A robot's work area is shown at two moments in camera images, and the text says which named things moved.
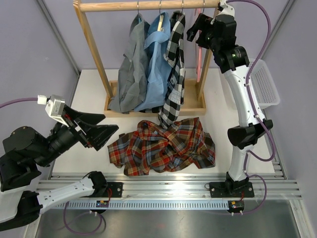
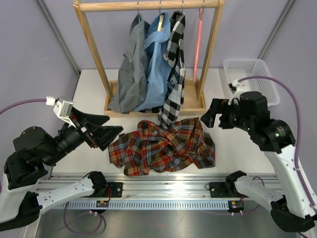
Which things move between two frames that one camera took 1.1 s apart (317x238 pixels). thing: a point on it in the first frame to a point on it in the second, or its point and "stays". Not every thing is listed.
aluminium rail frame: [267, 185] stays
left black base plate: [114, 189] stays
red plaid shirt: [151, 149] stays
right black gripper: [198, 25] to [219, 106]
